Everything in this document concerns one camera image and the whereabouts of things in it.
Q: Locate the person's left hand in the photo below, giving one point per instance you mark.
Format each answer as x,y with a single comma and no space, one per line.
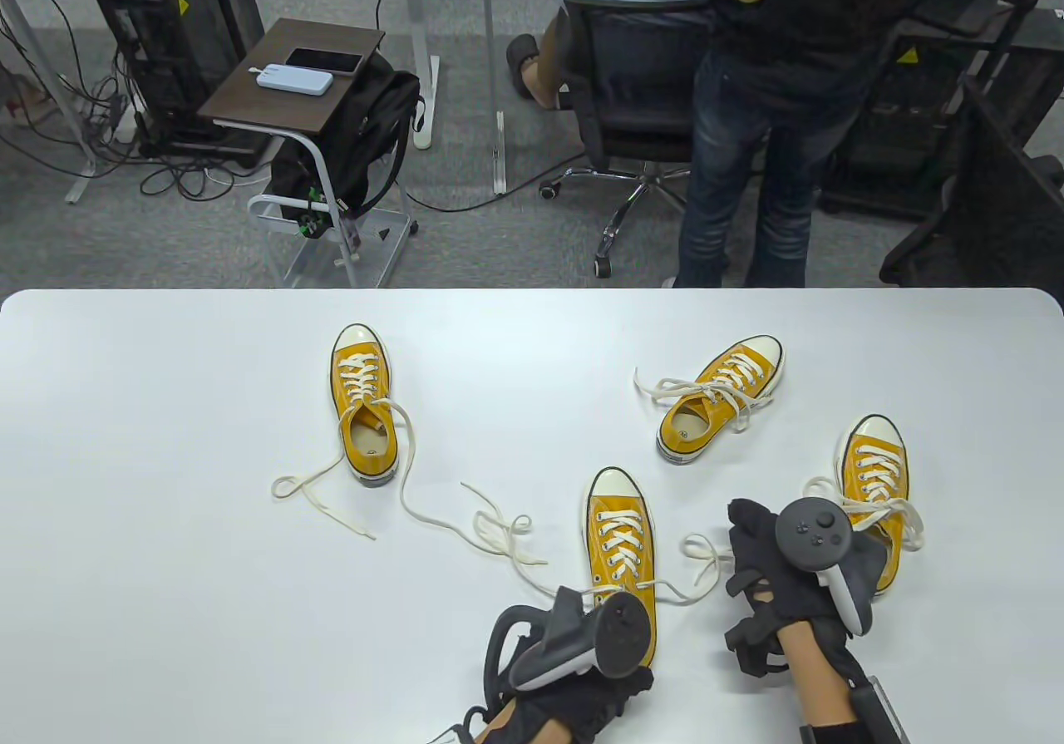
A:
582,707

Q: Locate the person's right hand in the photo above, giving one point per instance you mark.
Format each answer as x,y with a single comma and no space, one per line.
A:
752,544

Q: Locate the grey hand controller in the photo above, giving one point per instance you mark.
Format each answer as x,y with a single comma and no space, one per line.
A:
815,532
619,632

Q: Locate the yellow sneaker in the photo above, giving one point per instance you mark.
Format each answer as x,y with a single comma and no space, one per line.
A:
362,378
622,532

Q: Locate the person's left forearm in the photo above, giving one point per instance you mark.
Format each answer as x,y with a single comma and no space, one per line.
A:
511,727

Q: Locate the person's right forearm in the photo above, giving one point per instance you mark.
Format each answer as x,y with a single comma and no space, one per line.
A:
819,682

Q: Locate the black computer tower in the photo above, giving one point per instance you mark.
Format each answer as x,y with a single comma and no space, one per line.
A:
183,37
898,154

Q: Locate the black mesh chair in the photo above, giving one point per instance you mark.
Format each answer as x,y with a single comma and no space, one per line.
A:
997,195

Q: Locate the white desk leg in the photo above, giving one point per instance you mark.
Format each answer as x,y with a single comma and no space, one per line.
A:
499,154
81,187
426,112

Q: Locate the black office chair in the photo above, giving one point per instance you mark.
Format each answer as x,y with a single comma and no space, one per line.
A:
632,71

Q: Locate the green backpack charm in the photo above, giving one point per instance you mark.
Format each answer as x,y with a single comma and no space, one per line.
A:
312,224

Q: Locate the black backpack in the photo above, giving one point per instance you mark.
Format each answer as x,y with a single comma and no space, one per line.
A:
366,137

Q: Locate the black desk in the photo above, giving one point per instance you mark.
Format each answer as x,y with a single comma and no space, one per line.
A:
1039,25

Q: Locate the black smartphone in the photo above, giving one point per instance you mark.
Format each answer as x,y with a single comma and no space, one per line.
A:
324,60

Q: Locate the light blue power bank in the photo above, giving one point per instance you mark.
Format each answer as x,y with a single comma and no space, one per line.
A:
295,79

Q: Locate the brown side table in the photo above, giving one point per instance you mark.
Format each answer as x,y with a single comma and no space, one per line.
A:
274,100

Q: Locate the white power strip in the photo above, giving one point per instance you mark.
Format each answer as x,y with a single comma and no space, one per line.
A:
125,130

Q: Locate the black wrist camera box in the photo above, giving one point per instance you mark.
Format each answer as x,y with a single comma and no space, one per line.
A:
449,737
881,715

